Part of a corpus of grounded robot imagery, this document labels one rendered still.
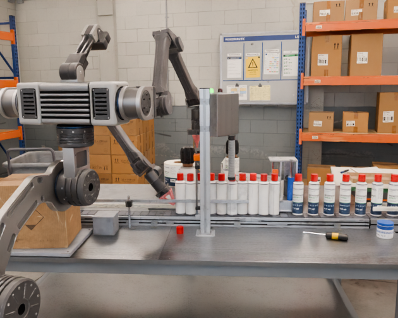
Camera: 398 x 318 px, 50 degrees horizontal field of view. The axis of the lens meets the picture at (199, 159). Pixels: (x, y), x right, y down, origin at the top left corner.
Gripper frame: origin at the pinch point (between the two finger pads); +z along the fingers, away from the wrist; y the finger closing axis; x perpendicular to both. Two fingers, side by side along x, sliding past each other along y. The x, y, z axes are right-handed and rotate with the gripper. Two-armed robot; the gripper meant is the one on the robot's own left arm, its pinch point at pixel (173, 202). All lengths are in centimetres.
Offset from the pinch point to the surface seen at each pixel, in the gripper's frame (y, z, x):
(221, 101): -15, -25, -51
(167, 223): -4.4, 5.3, 7.7
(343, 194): -2, 46, -68
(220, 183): -2.4, 6.4, -25.1
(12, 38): 393, -263, 137
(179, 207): -1.9, 3.4, -1.2
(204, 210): -15.5, 9.2, -13.5
